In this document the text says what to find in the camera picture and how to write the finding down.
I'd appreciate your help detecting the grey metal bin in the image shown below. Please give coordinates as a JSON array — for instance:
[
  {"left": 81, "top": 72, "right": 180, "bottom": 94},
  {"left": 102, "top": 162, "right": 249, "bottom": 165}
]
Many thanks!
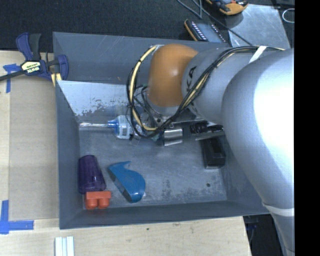
[{"left": 52, "top": 31, "right": 271, "bottom": 230}]

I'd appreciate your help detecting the pale wood flat board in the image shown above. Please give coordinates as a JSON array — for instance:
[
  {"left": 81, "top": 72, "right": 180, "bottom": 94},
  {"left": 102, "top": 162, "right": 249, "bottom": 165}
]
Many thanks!
[{"left": 8, "top": 51, "right": 61, "bottom": 222}]

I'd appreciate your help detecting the orange-red toy block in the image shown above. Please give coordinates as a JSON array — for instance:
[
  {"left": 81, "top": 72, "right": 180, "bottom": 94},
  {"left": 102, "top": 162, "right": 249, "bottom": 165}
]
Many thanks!
[{"left": 83, "top": 190, "right": 112, "bottom": 210}]

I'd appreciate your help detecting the clear plastic bottle blue cap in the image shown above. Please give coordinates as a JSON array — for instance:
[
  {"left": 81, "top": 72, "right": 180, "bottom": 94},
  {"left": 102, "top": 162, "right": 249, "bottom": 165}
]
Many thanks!
[{"left": 107, "top": 114, "right": 151, "bottom": 140}]

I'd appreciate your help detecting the black cylinder on white bracket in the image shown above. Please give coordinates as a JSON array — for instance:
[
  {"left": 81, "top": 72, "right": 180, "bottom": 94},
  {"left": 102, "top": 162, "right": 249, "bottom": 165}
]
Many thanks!
[{"left": 186, "top": 119, "right": 225, "bottom": 141}]

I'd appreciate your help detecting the clear glass rod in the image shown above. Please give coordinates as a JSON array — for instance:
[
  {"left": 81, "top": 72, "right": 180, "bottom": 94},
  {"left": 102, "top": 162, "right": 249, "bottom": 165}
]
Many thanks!
[{"left": 79, "top": 121, "right": 111, "bottom": 129}]

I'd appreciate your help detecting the blue curved plastic holder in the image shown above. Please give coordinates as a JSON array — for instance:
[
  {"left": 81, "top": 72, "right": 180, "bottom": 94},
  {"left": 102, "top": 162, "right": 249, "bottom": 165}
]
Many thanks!
[{"left": 107, "top": 160, "right": 147, "bottom": 204}]

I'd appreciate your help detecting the purple plastic cup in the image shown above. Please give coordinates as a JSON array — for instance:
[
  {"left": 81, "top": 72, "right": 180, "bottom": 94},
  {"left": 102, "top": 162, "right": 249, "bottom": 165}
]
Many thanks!
[{"left": 78, "top": 154, "right": 107, "bottom": 195}]

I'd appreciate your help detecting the black box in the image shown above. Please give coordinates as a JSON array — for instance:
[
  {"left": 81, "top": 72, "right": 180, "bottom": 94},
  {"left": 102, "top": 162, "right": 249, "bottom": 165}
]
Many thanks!
[{"left": 200, "top": 137, "right": 227, "bottom": 170}]

